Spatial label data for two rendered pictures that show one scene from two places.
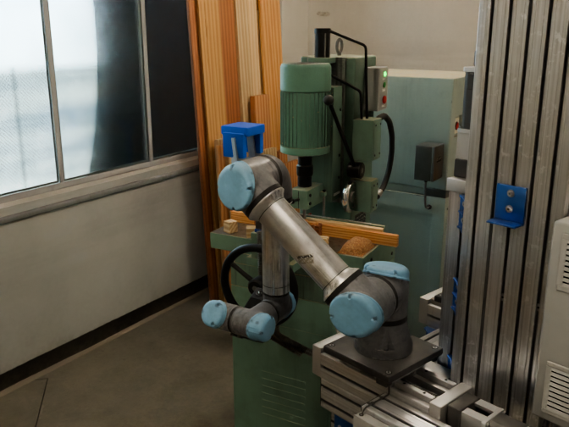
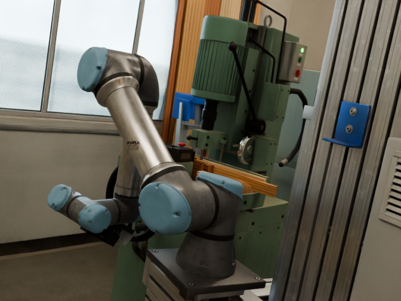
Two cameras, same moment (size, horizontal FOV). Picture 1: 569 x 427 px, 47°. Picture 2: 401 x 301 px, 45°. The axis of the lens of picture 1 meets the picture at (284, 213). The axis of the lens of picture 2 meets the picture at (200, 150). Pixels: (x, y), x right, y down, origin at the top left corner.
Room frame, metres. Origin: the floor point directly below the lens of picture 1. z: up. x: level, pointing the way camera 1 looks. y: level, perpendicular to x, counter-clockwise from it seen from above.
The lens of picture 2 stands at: (0.41, -0.40, 1.28)
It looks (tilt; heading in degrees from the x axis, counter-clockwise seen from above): 9 degrees down; 10
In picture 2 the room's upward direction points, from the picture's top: 10 degrees clockwise
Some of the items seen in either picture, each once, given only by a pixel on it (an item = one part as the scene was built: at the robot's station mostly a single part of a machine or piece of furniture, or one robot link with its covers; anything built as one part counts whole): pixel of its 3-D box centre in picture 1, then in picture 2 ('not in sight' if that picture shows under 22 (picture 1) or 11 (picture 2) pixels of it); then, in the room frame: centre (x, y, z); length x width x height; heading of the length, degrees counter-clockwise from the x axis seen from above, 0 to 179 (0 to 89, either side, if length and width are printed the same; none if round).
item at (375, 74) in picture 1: (375, 88); (292, 62); (2.52, -0.35, 1.40); 0.10 x 0.06 x 0.16; 152
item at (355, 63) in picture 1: (336, 149); (250, 111); (2.56, -0.21, 1.16); 0.22 x 0.22 x 0.72; 62
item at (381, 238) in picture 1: (309, 227); (204, 168); (2.29, -0.09, 0.92); 0.67 x 0.02 x 0.04; 62
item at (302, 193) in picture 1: (307, 196); (207, 141); (2.32, -0.08, 1.03); 0.14 x 0.07 x 0.09; 152
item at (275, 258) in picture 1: (275, 239); (135, 141); (1.73, 0.02, 1.06); 0.12 x 0.11 x 0.49; 59
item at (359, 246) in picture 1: (356, 243); (236, 184); (2.11, -0.25, 0.92); 0.14 x 0.09 x 0.04; 152
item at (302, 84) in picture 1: (305, 108); (219, 60); (2.30, -0.07, 1.35); 0.18 x 0.18 x 0.31
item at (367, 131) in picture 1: (367, 138); (274, 102); (2.42, -0.31, 1.23); 0.09 x 0.08 x 0.15; 152
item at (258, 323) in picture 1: (255, 322); (94, 214); (1.63, 0.08, 0.85); 0.11 x 0.11 x 0.08; 59
